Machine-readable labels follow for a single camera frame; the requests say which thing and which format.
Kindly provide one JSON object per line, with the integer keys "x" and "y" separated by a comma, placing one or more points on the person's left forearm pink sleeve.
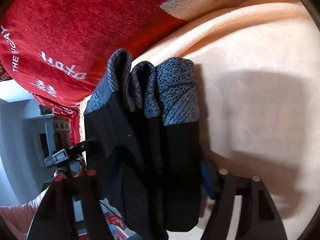
{"x": 22, "y": 210}

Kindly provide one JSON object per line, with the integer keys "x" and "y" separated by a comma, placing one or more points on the red packet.
{"x": 116, "y": 223}

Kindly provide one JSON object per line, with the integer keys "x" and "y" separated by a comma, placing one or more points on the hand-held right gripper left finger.
{"x": 91, "y": 205}

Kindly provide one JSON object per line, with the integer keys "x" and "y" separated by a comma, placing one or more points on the grey cabinet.
{"x": 53, "y": 135}

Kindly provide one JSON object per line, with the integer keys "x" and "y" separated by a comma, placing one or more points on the black and grey patterned pants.
{"x": 150, "y": 155}

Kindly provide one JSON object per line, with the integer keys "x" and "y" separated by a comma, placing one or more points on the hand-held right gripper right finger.
{"x": 209, "y": 180}

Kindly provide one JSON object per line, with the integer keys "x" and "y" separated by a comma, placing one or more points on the person's left hand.
{"x": 60, "y": 175}

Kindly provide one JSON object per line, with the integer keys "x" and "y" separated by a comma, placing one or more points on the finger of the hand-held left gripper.
{"x": 86, "y": 145}

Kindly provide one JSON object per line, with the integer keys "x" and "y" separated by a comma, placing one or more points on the red blanket with white print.
{"x": 75, "y": 35}

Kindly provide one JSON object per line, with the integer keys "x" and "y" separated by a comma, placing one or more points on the peach bed sheet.
{"x": 250, "y": 92}

